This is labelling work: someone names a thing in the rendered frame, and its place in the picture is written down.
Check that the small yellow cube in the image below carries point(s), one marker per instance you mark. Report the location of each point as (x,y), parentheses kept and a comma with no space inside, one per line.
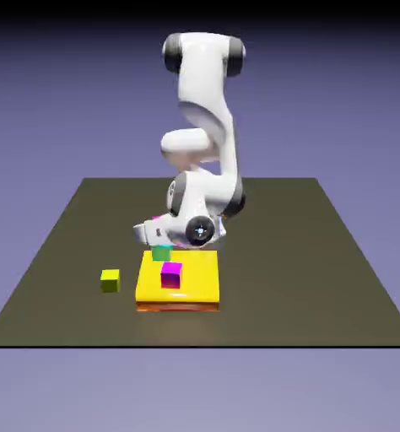
(110,280)

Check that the small green cube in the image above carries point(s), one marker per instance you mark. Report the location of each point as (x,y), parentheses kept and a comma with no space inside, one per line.
(161,253)

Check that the large yellow box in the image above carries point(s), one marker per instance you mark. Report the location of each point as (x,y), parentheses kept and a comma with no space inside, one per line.
(193,280)

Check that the small magenta cube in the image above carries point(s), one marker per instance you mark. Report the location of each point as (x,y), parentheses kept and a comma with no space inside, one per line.
(170,277)

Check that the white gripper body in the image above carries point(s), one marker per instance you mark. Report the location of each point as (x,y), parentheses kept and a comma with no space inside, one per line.
(142,233)

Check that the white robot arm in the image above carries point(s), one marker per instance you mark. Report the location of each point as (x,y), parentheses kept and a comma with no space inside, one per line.
(203,84)

